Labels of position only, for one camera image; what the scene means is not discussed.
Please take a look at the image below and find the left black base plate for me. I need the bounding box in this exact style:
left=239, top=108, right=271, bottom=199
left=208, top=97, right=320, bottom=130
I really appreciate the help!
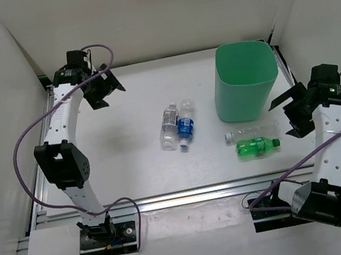
left=79, top=221, right=138, bottom=255

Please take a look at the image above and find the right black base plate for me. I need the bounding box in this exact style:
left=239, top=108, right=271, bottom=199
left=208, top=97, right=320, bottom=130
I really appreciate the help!
left=251, top=195, right=310, bottom=233

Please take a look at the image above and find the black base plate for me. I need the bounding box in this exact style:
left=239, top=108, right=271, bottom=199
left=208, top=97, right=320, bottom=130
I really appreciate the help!
left=251, top=195, right=310, bottom=233
left=79, top=221, right=138, bottom=255

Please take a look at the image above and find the green soda bottle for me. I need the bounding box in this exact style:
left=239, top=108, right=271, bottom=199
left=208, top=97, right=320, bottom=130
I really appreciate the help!
left=236, top=137, right=281, bottom=158

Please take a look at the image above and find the clear white-label water bottle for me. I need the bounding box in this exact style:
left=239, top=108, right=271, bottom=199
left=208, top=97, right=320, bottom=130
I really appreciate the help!
left=159, top=103, right=178, bottom=151

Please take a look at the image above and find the aluminium frame rail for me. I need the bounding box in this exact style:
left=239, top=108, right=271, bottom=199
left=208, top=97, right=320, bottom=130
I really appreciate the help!
left=29, top=160, right=341, bottom=232

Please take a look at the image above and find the clear empty plastic bottle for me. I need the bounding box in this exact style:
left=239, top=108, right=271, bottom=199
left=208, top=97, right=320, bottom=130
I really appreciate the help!
left=225, top=120, right=280, bottom=144

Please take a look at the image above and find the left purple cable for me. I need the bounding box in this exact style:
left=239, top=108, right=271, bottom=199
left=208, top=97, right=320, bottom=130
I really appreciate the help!
left=0, top=40, right=149, bottom=255

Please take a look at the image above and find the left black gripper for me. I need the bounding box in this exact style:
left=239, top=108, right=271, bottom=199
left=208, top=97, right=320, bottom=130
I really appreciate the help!
left=77, top=62, right=126, bottom=111

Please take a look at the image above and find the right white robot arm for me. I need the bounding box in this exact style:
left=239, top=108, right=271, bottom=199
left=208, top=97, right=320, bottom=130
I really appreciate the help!
left=269, top=64, right=341, bottom=227

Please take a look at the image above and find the green plastic bin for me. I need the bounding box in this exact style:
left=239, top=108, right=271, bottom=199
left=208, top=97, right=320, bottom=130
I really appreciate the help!
left=214, top=40, right=279, bottom=123

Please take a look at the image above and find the blue-label water bottle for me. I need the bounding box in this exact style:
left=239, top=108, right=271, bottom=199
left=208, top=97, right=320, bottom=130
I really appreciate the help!
left=177, top=99, right=195, bottom=150

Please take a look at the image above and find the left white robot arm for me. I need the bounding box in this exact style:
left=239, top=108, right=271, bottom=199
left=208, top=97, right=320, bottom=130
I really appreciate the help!
left=34, top=49, right=124, bottom=245

